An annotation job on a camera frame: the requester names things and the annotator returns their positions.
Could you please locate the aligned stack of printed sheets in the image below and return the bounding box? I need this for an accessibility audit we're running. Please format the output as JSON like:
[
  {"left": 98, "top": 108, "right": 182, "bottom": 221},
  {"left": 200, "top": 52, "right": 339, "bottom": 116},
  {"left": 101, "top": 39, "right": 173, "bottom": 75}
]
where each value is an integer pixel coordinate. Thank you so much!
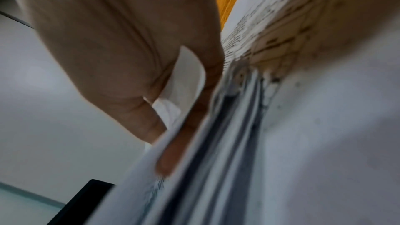
[{"left": 84, "top": 0, "right": 400, "bottom": 225}]

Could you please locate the person's right hand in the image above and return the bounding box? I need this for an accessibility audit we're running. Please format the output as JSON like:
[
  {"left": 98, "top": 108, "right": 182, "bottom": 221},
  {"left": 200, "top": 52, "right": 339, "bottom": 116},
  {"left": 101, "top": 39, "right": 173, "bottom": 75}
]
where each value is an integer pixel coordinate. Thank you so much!
[{"left": 9, "top": 0, "right": 226, "bottom": 178}]

